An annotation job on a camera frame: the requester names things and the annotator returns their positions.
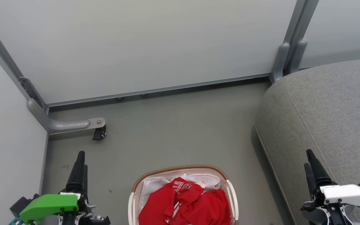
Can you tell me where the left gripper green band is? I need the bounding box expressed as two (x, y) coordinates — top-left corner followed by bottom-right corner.
(10, 151), (110, 225)

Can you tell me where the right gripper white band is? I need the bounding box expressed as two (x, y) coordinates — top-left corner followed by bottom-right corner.
(301, 149), (360, 225)

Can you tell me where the red jersey with white stripe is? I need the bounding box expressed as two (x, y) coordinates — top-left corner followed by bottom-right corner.
(139, 177), (205, 225)

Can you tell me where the grey fabric sofa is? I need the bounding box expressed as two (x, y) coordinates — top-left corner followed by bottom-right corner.
(255, 57), (360, 225)

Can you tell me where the black caster wheel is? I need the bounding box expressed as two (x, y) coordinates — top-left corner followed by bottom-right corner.
(92, 125), (107, 141)

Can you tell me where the grey partition foot bar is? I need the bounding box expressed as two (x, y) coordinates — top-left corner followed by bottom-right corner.
(27, 98), (106, 135)

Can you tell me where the white laundry basket brown rim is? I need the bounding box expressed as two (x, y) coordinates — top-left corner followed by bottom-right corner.
(128, 165), (239, 225)

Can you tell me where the grey partition bottom rail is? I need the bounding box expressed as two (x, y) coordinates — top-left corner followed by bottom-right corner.
(47, 73), (272, 107)

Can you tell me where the grey partition corner post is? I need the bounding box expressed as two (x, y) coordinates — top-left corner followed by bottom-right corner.
(0, 11), (48, 113)

